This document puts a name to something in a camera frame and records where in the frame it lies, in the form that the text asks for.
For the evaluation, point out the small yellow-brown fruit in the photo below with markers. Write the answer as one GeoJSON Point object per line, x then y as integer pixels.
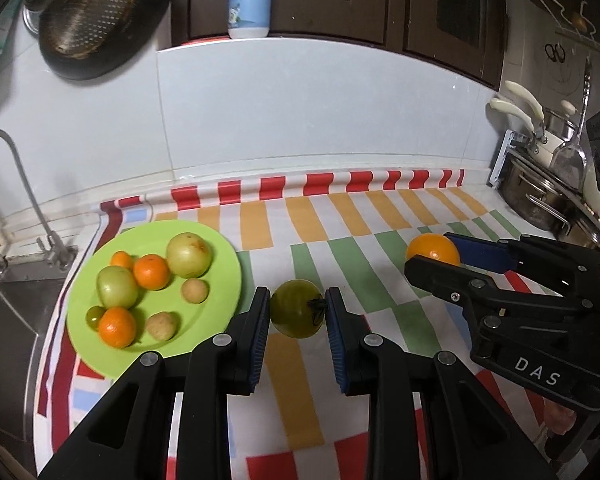
{"type": "Point", "coordinates": [162, 326]}
{"type": "Point", "coordinates": [195, 291]}

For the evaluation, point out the steel sink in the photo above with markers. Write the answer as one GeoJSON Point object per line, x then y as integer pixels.
{"type": "Point", "coordinates": [10, 340]}

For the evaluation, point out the black scissors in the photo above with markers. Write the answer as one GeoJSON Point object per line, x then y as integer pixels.
{"type": "Point", "coordinates": [556, 52]}

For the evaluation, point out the metal colander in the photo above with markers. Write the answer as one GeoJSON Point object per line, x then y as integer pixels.
{"type": "Point", "coordinates": [87, 5]}

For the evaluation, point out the black frying pan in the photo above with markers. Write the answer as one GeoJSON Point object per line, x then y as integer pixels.
{"type": "Point", "coordinates": [140, 25]}

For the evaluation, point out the grey knife rack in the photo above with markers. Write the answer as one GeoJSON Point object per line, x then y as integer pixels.
{"type": "Point", "coordinates": [505, 157]}

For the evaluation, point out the green plate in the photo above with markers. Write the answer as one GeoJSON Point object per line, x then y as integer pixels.
{"type": "Point", "coordinates": [222, 272]}

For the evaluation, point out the large green apple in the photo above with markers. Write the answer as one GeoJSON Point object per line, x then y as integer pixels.
{"type": "Point", "coordinates": [116, 287]}

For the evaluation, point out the small oval orange mandarin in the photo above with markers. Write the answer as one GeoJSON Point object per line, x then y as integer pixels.
{"type": "Point", "coordinates": [117, 328]}

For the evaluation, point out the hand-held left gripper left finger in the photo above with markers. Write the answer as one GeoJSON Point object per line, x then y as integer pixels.
{"type": "Point", "coordinates": [257, 340]}

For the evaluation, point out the person's right hand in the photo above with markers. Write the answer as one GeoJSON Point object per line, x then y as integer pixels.
{"type": "Point", "coordinates": [560, 417]}

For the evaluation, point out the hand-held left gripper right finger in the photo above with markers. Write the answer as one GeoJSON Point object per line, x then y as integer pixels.
{"type": "Point", "coordinates": [336, 340]}

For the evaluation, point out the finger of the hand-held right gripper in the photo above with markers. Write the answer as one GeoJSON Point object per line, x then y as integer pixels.
{"type": "Point", "coordinates": [440, 275]}
{"type": "Point", "coordinates": [485, 255]}

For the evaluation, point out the thin gooseneck steel faucet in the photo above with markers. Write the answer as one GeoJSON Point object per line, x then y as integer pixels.
{"type": "Point", "coordinates": [30, 195]}

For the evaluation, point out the yellow-green apple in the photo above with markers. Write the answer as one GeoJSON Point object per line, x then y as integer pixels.
{"type": "Point", "coordinates": [189, 255]}

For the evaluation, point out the metal spatula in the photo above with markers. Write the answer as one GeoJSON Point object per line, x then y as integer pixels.
{"type": "Point", "coordinates": [570, 157]}

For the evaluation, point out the green tomato with stem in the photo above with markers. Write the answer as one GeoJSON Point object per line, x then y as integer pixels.
{"type": "Point", "coordinates": [292, 310]}

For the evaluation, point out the colourful checked tablecloth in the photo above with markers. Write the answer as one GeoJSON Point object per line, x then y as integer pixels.
{"type": "Point", "coordinates": [350, 220]}

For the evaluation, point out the small orange kumquat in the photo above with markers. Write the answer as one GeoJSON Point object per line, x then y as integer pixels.
{"type": "Point", "coordinates": [121, 260]}

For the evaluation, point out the small green tomato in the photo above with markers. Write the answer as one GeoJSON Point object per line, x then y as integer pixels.
{"type": "Point", "coordinates": [94, 318]}

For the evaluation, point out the dark wooden cabinet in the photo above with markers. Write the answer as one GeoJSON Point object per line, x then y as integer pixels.
{"type": "Point", "coordinates": [370, 5]}

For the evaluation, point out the wall hook rail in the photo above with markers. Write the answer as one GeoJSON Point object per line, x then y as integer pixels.
{"type": "Point", "coordinates": [587, 40]}

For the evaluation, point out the steel pot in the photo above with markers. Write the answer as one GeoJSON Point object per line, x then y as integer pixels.
{"type": "Point", "coordinates": [535, 200]}

